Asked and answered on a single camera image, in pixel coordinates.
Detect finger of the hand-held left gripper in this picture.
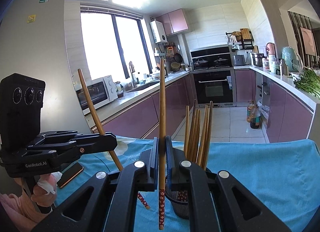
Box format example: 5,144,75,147
37,130,101,145
27,132,117,164

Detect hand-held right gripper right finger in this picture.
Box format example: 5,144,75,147
165,135,292,232

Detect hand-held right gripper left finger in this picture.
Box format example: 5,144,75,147
31,137,160,232

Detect wooden chopstick floral tip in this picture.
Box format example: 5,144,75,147
77,68,151,210
158,58,167,231

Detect bunch of wooden chopsticks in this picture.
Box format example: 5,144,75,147
172,101,213,201

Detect black mesh utensil holder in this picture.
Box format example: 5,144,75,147
165,167,213,220

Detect person's left forearm pink sleeve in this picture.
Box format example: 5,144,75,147
0,188,53,232

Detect person's left hand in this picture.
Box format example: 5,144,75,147
14,174,57,206

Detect black smartphone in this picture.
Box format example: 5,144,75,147
57,162,84,189

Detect white microwave oven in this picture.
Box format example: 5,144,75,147
75,77,118,115

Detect long pink base cabinets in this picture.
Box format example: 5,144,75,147
90,72,195,139

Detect white tissue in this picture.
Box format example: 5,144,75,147
37,173,62,195

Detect grey refrigerator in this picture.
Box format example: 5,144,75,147
0,0,92,133

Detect steel sink faucet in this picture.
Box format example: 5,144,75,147
129,61,137,88

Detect black built-in oven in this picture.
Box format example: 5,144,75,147
193,70,234,105

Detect blue printed tablecloth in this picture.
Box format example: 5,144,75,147
54,135,320,232

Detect yellow cooking oil bottle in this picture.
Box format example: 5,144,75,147
247,100,257,123

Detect dark framed window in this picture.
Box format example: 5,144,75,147
80,10,153,81

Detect oil bottles on floor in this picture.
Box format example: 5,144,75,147
250,105,261,129

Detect black lidded cooking pot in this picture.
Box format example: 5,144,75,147
194,58,209,69
214,57,229,67

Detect clear plastic bag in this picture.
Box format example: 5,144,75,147
259,105,270,123

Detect black range hood stove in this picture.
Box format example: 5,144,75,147
190,47,232,70

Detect white water heater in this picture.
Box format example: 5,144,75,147
150,20,168,43

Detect pink base cabinets with drawers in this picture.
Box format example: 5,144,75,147
235,68,314,143

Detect steel stock pot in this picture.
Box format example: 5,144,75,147
251,52,265,67

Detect steel thermos bottle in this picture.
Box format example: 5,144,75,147
279,58,288,76

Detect pale green appliance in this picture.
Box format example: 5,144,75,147
282,47,302,71

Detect bunch of green vegetables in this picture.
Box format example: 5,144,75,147
295,68,320,98

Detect striped curtain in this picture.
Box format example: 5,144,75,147
287,11,320,66

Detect pink wall cabinet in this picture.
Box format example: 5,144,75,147
156,9,189,36

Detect black wall rack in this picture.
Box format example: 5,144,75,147
226,29,254,50

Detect pink wall picture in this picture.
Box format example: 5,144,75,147
300,27,317,56

